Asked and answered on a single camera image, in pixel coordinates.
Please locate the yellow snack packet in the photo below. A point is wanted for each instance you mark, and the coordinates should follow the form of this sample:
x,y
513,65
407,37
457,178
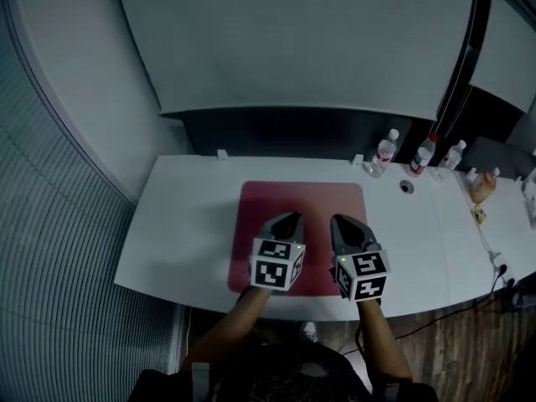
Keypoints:
x,y
480,215

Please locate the person's grey shoe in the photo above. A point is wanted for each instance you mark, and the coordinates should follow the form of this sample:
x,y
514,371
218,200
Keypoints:
x,y
309,331

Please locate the black power plug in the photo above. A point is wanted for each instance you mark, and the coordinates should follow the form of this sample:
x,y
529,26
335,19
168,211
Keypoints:
x,y
502,271

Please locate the white divider clip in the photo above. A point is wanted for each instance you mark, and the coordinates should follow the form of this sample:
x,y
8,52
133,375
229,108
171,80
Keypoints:
x,y
357,159
472,173
222,154

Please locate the small white roller blind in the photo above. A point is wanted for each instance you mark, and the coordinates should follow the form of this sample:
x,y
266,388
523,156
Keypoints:
x,y
506,48

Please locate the wide dark desk divider panel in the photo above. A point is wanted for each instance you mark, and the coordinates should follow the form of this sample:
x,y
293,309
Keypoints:
x,y
293,134

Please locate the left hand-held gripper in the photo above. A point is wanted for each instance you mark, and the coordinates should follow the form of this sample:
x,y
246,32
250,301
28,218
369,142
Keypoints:
x,y
272,266

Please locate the clear water bottle red cap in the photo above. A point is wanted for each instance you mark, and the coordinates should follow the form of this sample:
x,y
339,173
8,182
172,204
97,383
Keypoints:
x,y
422,157

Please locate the red mat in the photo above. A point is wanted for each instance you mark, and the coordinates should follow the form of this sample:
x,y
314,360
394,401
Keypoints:
x,y
314,199

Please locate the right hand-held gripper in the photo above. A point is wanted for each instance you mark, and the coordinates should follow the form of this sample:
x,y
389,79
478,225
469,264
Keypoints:
x,y
362,274

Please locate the grey venetian blind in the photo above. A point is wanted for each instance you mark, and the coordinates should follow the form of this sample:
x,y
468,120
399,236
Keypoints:
x,y
58,266

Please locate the white desk leg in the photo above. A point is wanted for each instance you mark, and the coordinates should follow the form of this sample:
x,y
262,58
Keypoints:
x,y
176,337

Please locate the large white roller blind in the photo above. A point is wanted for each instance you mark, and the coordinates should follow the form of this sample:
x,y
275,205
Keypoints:
x,y
293,40

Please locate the orange drink bottle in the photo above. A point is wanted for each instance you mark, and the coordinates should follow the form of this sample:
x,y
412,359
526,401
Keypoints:
x,y
483,187

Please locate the narrow dark desk divider panel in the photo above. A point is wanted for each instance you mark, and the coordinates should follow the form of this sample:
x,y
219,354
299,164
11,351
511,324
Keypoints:
x,y
498,157

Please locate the person's right forearm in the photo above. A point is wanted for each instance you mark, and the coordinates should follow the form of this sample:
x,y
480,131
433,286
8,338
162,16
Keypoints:
x,y
383,337

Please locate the person's black patterned shirt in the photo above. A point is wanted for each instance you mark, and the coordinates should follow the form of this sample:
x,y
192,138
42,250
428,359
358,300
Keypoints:
x,y
293,375

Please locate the person's left forearm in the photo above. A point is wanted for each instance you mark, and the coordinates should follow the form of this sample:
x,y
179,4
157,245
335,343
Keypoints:
x,y
234,325

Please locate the clear water bottle white cap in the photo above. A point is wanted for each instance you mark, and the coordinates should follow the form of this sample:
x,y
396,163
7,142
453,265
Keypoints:
x,y
383,155
449,159

